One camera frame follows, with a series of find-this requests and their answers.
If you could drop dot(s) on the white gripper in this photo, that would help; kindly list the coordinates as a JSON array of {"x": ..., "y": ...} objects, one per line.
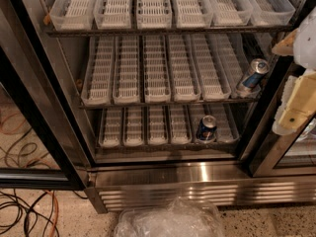
[{"x": 306, "y": 46}]

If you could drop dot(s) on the redbull can shelf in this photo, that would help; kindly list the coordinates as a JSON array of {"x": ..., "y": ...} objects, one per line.
[{"x": 257, "y": 70}]

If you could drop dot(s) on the blue can bottom shelf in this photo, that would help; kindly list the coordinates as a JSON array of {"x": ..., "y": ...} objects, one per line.
[{"x": 206, "y": 129}]

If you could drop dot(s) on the steel fridge base grille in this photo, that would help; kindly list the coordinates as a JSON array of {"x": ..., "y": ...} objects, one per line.
[{"x": 147, "y": 186}]

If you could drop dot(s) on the glass fridge door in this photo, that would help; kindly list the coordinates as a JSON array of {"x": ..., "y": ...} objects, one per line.
[{"x": 35, "y": 73}]

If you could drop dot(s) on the clear plastic bag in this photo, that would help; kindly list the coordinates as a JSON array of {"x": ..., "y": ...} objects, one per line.
[{"x": 180, "y": 218}]

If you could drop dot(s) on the top wire shelf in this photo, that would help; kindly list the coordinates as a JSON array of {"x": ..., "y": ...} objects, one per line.
[{"x": 164, "y": 32}]

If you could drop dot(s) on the wire shelf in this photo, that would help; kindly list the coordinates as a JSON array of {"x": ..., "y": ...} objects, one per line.
[
  {"x": 143, "y": 104},
  {"x": 169, "y": 147},
  {"x": 164, "y": 32}
]

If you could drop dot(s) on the bottom wire shelf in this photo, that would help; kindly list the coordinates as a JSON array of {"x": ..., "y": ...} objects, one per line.
[{"x": 169, "y": 147}]

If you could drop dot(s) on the middle wire shelf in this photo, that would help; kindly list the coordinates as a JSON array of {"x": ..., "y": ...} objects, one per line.
[{"x": 143, "y": 104}]

